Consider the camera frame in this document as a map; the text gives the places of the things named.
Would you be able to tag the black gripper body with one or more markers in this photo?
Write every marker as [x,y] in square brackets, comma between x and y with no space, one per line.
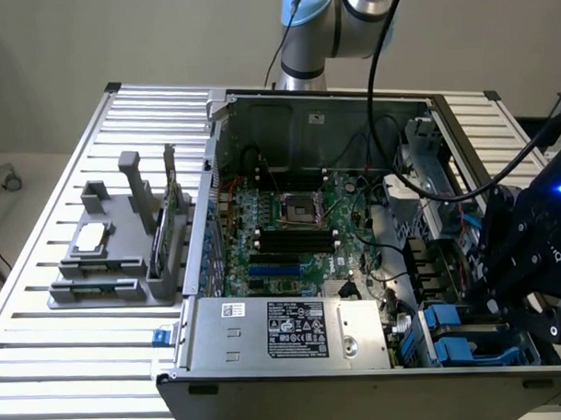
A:
[550,219]

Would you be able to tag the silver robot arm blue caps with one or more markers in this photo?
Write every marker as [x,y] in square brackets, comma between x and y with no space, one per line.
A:
[311,38]

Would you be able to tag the blue disk bay caddy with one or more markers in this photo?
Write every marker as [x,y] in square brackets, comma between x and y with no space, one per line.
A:
[443,316]
[451,351]

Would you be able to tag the black disk drive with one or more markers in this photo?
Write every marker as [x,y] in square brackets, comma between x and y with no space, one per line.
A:
[158,242]

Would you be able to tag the silver metal drive cage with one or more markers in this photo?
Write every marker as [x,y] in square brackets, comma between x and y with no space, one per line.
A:
[417,168]

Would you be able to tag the black table corner cap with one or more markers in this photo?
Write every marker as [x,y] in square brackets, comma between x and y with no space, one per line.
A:
[491,95]
[112,87]

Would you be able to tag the green motherboard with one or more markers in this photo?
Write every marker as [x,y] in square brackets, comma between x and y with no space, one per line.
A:
[350,226]

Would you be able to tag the silver chipset heat sink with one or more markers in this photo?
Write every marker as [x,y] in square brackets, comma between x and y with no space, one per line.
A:
[338,289]

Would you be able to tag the CPU socket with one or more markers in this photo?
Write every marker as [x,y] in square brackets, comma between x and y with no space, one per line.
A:
[301,208]

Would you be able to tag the black RAM slot bank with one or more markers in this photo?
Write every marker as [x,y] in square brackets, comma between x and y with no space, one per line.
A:
[295,241]
[291,176]

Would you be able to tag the black expansion slot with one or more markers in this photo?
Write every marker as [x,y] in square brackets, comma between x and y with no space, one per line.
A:
[274,259]

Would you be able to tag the blue expansion slot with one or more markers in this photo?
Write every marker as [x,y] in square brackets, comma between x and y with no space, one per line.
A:
[274,270]

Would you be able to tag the open grey PC case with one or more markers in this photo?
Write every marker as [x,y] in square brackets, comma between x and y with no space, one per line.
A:
[314,398]

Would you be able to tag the silver power supply unit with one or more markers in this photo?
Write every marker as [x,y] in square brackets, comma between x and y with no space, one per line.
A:
[253,340]

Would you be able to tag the green graphics card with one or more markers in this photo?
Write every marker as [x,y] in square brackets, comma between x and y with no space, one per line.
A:
[171,209]

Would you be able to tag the small blue table clip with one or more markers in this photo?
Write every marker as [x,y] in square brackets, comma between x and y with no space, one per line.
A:
[159,337]

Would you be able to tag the grey parts rack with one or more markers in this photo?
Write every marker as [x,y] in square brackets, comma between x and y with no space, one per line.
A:
[120,238]

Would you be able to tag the green RAM stick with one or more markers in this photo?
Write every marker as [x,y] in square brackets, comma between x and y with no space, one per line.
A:
[103,266]

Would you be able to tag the silver CPU chip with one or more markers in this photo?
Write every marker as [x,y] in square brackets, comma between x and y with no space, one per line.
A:
[92,236]

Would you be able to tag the grey chair leg with caster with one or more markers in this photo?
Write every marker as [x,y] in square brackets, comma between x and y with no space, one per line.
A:
[3,176]

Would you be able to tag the white sticker on case wall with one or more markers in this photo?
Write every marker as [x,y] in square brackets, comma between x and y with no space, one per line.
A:
[316,118]

